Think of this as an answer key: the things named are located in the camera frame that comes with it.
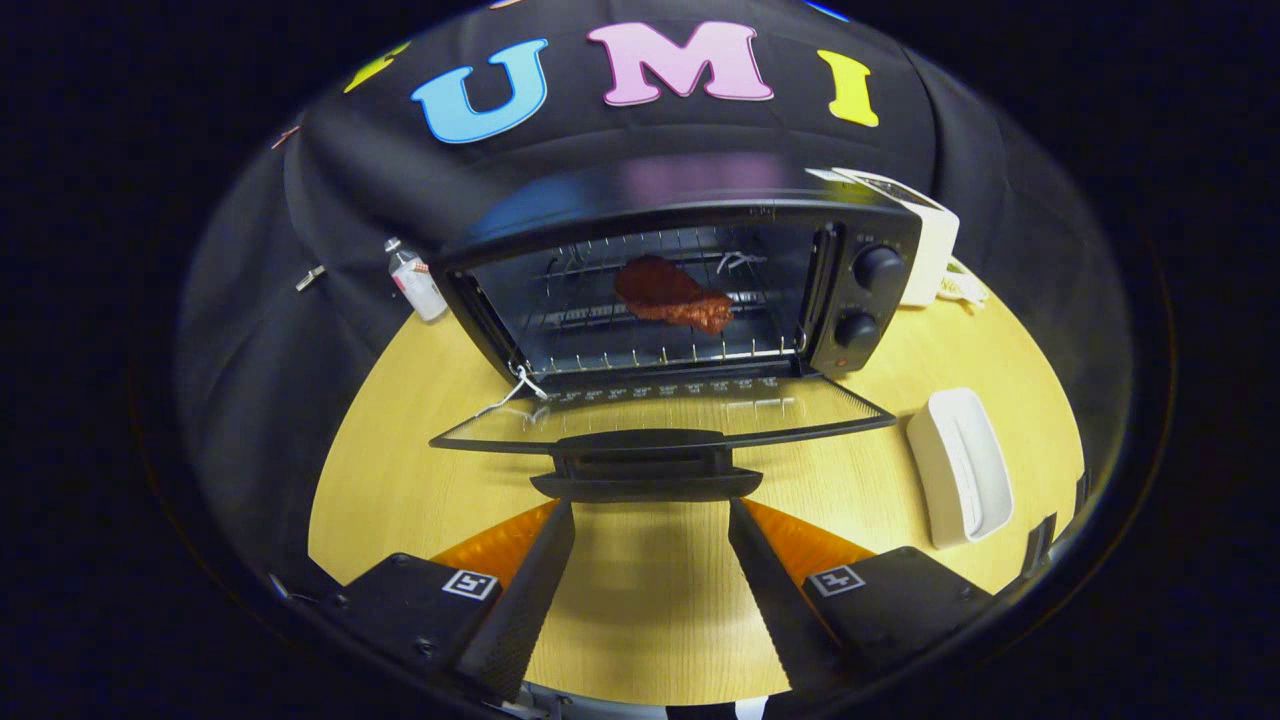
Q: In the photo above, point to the small clear plastic bottle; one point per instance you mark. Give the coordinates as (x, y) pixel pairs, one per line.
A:
(418, 285)

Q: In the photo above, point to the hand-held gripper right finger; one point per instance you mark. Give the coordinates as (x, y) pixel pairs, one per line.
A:
(780, 610)

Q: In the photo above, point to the brown chicken drumstick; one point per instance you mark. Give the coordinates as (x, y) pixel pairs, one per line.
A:
(665, 292)

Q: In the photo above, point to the silver cloth clip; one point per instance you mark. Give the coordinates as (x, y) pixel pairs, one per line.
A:
(310, 278)

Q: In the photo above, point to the black toaster oven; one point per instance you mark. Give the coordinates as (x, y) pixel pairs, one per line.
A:
(690, 190)

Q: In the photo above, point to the white divided bean dish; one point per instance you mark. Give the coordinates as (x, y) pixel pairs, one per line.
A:
(962, 290)

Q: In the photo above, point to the white pop-up toaster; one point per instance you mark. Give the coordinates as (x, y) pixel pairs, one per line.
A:
(935, 250)

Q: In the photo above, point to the white rectangular tray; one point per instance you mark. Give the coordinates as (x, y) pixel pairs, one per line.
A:
(985, 490)

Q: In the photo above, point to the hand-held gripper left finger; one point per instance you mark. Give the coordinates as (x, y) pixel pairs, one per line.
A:
(525, 610)

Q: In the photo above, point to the dark edge bracket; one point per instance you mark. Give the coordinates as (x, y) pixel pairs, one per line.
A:
(1040, 545)

